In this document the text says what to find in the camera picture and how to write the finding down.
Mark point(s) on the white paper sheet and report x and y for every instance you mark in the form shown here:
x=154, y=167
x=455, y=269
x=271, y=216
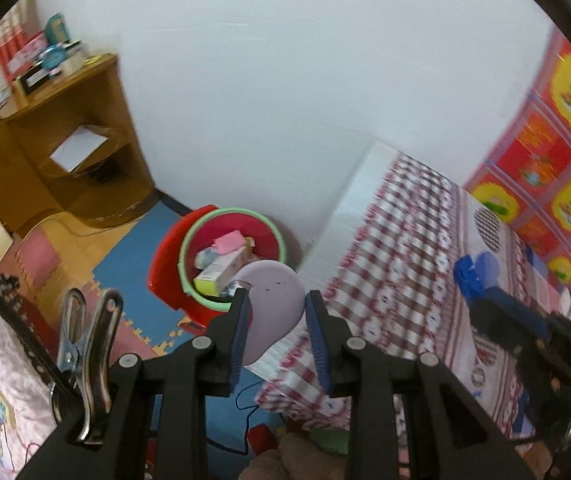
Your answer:
x=78, y=150

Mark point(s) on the red floral wall cloth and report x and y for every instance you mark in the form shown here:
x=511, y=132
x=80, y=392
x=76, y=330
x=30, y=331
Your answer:
x=555, y=135

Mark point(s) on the red slipper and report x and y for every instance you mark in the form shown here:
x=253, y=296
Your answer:
x=263, y=440

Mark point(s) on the wooden desk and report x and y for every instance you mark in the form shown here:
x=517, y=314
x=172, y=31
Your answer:
x=30, y=160

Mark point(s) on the red bucket green rim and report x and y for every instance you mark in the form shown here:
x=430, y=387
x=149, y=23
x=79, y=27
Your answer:
x=265, y=232

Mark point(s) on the red plastic stool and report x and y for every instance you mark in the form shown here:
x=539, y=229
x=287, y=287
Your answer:
x=163, y=270

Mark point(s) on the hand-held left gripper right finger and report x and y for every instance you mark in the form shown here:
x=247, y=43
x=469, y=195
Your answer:
x=318, y=345

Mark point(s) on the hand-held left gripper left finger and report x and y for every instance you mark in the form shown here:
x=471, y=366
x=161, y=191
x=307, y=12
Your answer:
x=239, y=340

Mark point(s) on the white jar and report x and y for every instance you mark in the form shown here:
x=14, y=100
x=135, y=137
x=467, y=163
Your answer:
x=73, y=62

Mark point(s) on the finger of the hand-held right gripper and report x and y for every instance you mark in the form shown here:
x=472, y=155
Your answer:
x=490, y=267
x=465, y=275

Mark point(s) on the yellow-green carton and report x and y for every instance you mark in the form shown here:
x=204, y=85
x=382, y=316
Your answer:
x=220, y=270

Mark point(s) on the checkered cloth covered table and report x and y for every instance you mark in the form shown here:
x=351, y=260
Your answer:
x=415, y=270

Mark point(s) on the small pink box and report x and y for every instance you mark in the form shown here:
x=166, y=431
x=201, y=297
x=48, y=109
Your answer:
x=230, y=242

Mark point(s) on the yellow tissue box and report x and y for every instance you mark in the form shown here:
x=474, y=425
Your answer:
x=33, y=81

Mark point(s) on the small yellow object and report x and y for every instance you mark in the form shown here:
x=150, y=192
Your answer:
x=93, y=59

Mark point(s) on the blue pink alarm clock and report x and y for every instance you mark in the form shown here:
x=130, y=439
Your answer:
x=55, y=57

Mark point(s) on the cream curtain red hem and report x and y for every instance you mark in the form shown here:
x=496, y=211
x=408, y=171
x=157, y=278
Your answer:
x=5, y=40

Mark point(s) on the pale purple round disc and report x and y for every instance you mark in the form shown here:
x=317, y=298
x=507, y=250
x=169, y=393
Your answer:
x=270, y=305

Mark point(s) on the colourful foam puzzle mat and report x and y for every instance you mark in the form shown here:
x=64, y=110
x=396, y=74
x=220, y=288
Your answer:
x=130, y=245

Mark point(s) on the teal box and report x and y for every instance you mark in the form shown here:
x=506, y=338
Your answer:
x=58, y=29

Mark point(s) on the blue white wrapper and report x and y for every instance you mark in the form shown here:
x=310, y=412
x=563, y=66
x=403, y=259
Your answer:
x=205, y=258

